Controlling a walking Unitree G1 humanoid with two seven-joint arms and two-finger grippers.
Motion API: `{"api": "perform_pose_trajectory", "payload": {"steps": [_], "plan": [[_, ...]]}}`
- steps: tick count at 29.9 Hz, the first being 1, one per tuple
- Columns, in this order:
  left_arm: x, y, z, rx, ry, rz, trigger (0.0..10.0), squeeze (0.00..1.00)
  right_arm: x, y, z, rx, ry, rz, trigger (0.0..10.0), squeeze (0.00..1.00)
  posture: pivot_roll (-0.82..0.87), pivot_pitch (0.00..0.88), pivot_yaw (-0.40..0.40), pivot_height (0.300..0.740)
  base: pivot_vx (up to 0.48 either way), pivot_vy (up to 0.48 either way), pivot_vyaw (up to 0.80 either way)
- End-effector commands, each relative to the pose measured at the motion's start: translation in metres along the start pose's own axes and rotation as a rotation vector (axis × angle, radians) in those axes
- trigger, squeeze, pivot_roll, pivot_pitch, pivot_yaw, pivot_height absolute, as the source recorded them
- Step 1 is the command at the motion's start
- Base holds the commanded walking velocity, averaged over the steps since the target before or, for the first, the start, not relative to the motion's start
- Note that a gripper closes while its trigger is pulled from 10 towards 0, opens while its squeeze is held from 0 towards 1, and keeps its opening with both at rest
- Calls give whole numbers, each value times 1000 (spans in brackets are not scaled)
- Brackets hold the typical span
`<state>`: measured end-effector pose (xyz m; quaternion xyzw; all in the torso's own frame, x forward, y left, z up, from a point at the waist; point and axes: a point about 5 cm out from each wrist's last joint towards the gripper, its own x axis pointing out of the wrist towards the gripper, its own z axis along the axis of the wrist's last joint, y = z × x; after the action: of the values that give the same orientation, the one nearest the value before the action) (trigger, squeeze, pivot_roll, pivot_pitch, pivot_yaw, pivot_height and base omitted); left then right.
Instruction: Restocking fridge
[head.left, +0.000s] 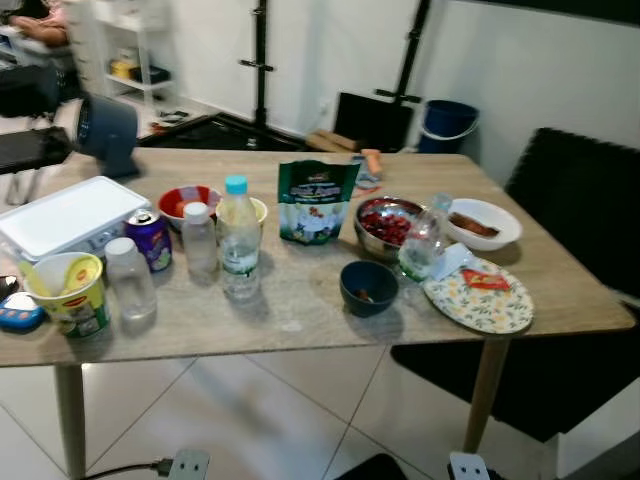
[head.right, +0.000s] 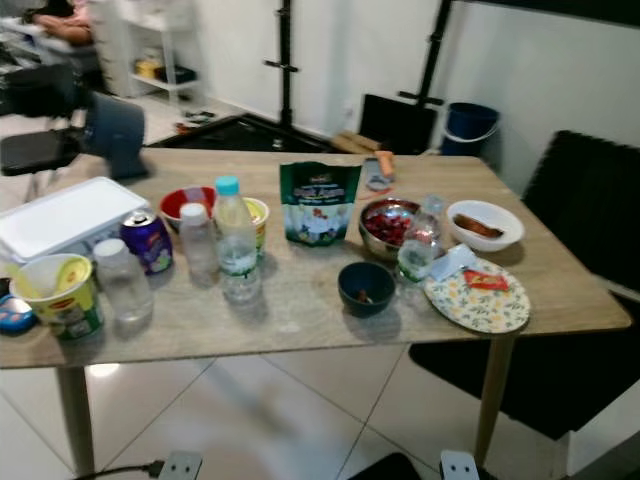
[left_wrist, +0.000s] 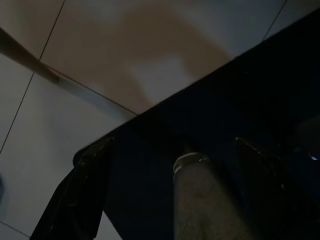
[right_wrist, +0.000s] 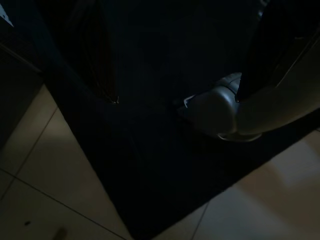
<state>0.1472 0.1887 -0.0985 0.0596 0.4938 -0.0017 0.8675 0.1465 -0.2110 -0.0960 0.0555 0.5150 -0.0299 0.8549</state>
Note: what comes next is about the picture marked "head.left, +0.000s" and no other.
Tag clear bottle green label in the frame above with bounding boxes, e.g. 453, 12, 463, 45
398, 193, 453, 284

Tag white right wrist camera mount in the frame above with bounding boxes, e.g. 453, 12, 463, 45
448, 452, 491, 480

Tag seated person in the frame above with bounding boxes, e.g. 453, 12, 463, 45
0, 0, 71, 49

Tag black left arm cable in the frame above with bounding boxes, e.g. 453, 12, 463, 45
80, 457, 173, 480

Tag black fabric chair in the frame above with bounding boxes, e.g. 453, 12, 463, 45
390, 127, 640, 443

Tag black square box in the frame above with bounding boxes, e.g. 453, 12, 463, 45
333, 92, 415, 153

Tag dark blue bowl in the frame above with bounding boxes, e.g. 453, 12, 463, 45
339, 260, 400, 319

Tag black floor mat under stands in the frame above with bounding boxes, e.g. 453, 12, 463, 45
137, 112, 336, 151

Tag green snack pouch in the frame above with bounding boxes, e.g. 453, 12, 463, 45
277, 158, 361, 247

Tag grey desk fan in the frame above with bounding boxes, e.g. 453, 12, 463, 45
73, 93, 141, 181

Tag yellow instant noodle cup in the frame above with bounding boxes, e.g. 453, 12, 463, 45
22, 252, 111, 339

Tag small blue container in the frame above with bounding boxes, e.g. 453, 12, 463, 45
0, 293, 46, 333

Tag white paper packet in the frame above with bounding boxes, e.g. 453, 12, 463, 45
430, 243, 481, 286

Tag red snack packet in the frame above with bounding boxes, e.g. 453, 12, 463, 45
460, 268, 512, 293

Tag light wooden dining table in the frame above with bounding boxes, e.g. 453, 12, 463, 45
0, 148, 637, 480

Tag small orange object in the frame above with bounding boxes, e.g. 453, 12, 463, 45
360, 148, 385, 181

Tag floral oval plate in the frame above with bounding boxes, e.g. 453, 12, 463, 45
422, 258, 535, 335

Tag blue plastic bucket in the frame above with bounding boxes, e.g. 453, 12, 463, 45
418, 99, 480, 155

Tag brown food piece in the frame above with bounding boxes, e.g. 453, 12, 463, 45
450, 212, 499, 239

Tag white bowl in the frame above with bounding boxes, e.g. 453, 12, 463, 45
443, 198, 523, 251

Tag slim clear bottle white cap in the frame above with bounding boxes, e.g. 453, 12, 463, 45
181, 201, 219, 278

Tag steel bowl with red fruit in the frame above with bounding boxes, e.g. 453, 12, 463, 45
353, 196, 426, 263

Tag yellow bowl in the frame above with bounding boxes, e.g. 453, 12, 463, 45
246, 196, 270, 229

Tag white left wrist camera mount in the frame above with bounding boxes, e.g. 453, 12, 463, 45
167, 449, 211, 480

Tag water bottle blue cap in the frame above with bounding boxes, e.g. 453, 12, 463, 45
215, 175, 263, 301

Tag wide clear bottle white cap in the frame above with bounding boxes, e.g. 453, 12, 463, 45
104, 237, 159, 323

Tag white shelf rack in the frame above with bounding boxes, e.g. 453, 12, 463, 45
92, 0, 176, 106

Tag white flat lidded box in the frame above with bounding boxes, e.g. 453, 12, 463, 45
0, 176, 151, 263

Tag black office chair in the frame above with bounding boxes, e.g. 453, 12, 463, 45
0, 62, 76, 206

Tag purple drink can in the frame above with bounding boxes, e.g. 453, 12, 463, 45
124, 208, 173, 273

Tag black wheeled light stand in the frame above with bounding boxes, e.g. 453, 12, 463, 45
238, 0, 276, 129
375, 0, 433, 106

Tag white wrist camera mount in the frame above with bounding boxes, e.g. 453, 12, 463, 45
167, 449, 211, 480
448, 452, 491, 480

